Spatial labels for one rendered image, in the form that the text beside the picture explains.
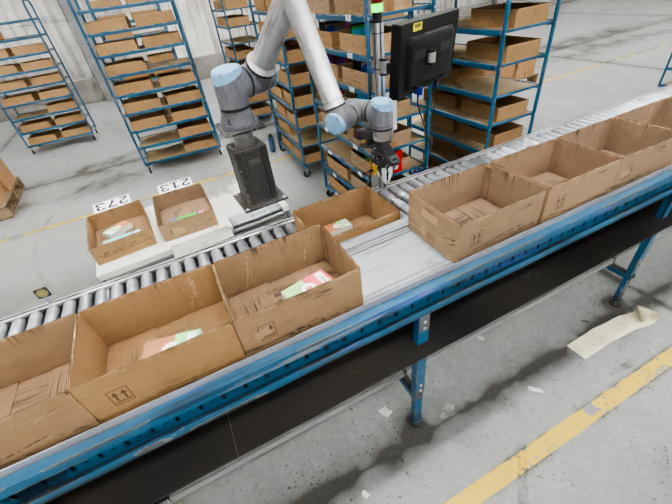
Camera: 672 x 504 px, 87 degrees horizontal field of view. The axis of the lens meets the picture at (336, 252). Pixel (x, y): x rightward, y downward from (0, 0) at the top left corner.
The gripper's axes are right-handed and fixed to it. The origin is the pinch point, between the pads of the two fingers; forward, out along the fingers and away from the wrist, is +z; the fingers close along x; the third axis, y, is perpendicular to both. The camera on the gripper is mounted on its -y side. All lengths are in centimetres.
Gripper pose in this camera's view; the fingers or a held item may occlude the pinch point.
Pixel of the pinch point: (386, 181)
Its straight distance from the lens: 171.7
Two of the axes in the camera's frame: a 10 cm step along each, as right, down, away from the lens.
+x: -8.8, 3.6, -3.0
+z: 1.1, 7.8, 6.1
